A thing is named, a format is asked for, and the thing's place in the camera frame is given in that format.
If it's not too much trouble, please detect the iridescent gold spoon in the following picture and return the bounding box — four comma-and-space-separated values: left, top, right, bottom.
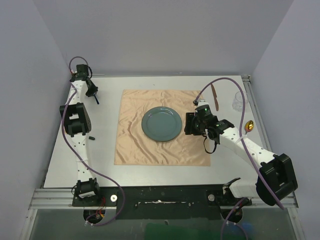
244, 120, 255, 133

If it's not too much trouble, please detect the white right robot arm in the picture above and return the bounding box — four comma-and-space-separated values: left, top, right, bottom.
184, 104, 298, 206

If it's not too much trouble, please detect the blue fork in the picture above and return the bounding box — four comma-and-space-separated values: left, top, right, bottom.
94, 96, 100, 105

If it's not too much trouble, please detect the clear drinking glass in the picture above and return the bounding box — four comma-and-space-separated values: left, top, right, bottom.
232, 91, 249, 112

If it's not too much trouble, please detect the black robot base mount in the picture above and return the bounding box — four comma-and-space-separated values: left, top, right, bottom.
72, 184, 239, 220

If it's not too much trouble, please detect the teal round plate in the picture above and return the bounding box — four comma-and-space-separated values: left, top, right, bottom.
141, 106, 182, 143

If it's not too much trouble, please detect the peach satin cloth napkin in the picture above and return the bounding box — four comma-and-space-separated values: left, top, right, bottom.
114, 89, 211, 167

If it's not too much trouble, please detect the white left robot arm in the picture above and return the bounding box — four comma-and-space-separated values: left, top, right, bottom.
59, 64, 102, 206

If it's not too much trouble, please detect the copper table knife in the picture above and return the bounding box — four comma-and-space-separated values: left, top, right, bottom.
210, 84, 219, 112

